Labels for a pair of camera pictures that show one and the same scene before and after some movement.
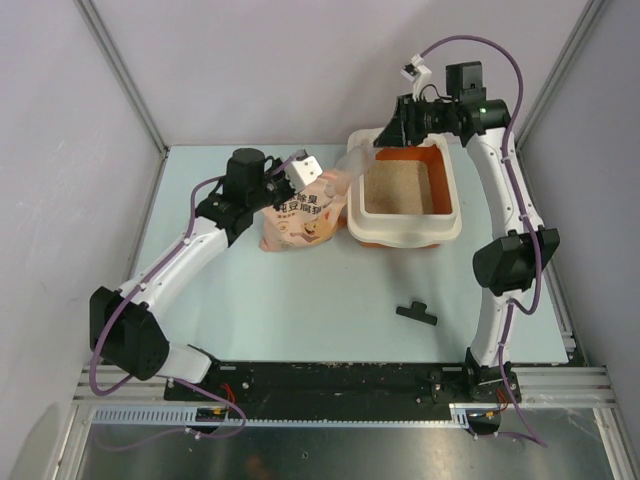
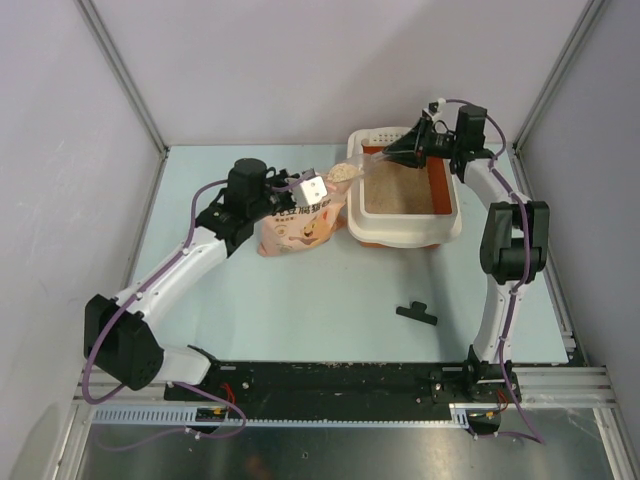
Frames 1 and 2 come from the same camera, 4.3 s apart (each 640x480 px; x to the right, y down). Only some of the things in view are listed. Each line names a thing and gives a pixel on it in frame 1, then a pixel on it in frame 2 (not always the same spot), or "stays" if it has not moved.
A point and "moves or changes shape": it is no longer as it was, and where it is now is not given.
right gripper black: [402, 130] → [412, 148]
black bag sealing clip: [417, 312] stays
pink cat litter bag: [308, 217] stays
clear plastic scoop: [348, 166] moves or changes shape
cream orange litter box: [410, 197] stays
